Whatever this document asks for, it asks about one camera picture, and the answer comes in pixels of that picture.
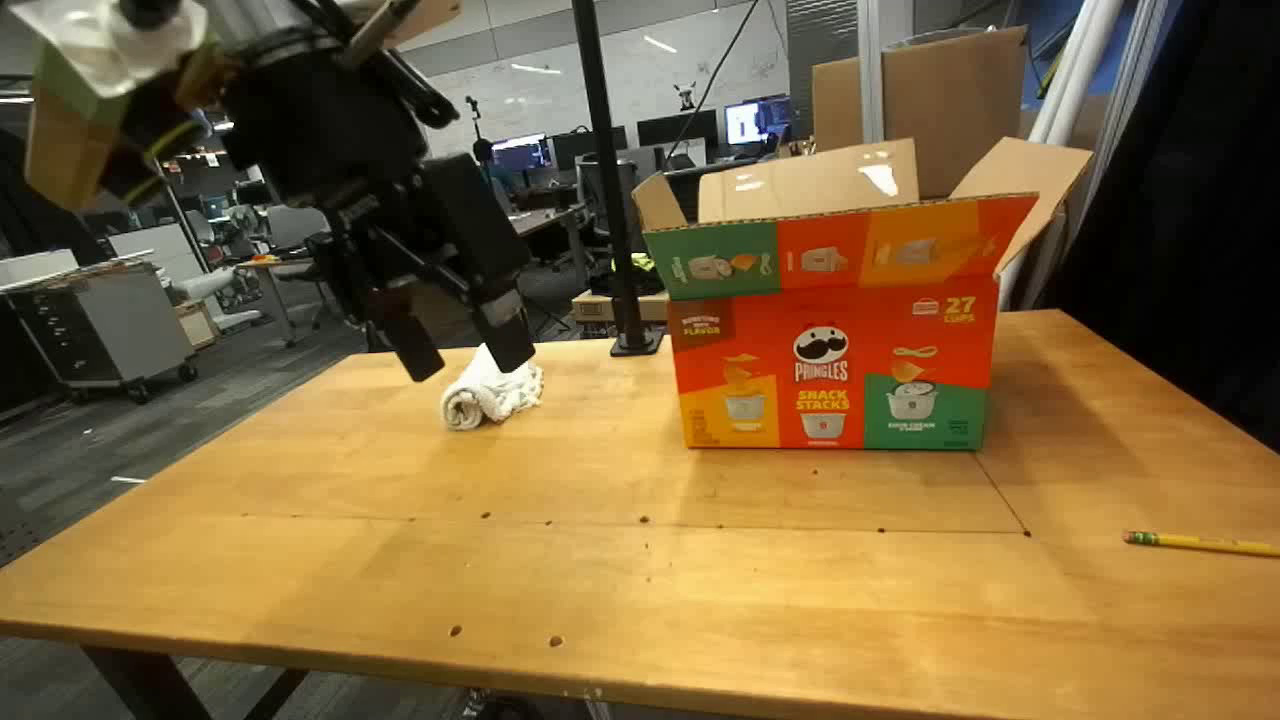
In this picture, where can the black camera stand pole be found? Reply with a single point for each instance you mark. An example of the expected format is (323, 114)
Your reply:
(601, 163)

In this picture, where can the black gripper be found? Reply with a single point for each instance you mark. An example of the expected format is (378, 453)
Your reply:
(334, 123)

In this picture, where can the lit computer monitor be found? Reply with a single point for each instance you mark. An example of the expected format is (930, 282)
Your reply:
(753, 123)

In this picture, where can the dark computer monitor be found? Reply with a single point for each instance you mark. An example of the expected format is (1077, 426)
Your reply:
(673, 135)

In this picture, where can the grey rolling cabinet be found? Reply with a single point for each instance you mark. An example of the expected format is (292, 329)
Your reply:
(104, 326)

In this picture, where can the yellow pencil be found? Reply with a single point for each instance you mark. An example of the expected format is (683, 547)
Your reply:
(1200, 541)

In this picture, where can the large brown cardboard box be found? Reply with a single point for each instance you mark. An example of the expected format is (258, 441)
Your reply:
(934, 106)

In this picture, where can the orange Pringles cardboard box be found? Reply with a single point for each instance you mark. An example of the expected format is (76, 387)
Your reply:
(824, 387)

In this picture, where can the white cloth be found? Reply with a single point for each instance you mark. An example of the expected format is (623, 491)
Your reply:
(487, 395)

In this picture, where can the yellow-green wrist camera mount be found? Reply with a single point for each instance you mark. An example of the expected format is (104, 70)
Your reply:
(64, 144)

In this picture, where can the white structural column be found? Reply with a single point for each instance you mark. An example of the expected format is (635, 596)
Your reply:
(868, 53)

